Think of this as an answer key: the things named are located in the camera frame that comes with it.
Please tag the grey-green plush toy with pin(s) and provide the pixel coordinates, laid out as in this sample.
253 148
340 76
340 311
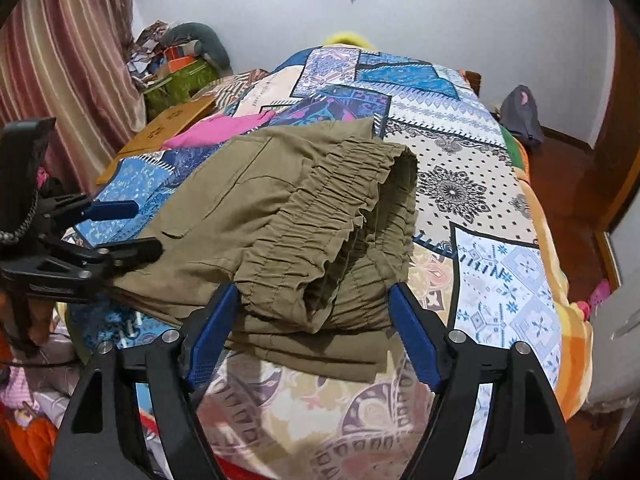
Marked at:
206 43

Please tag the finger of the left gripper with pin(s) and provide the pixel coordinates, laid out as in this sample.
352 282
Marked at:
81 207
115 259

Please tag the green patterned bag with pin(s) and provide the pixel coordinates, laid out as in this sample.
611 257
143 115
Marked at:
178 87

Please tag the person's left hand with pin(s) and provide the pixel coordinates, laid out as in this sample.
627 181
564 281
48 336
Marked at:
38 313

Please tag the pink slipper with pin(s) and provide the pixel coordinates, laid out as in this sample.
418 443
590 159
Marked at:
600 293

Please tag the patchwork patterned bedsheet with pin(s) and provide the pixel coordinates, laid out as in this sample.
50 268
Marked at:
475 262

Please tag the striped pink curtain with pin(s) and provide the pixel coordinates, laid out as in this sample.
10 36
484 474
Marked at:
67 59

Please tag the khaki olive pants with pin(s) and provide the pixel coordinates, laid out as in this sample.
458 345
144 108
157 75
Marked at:
313 224

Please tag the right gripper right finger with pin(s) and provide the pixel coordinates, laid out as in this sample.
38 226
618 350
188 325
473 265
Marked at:
453 366

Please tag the orange green blanket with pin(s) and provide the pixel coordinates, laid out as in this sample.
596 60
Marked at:
575 375

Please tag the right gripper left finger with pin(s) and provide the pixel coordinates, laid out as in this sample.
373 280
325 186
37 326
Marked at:
179 363

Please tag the wooden lap tray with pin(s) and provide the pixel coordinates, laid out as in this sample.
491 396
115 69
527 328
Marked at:
166 125

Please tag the grey backpack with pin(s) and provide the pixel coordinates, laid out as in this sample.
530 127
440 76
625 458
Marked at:
519 115

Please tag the yellow pillow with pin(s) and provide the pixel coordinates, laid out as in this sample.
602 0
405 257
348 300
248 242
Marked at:
351 39

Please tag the pink folded pants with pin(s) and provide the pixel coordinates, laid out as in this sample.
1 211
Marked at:
217 129

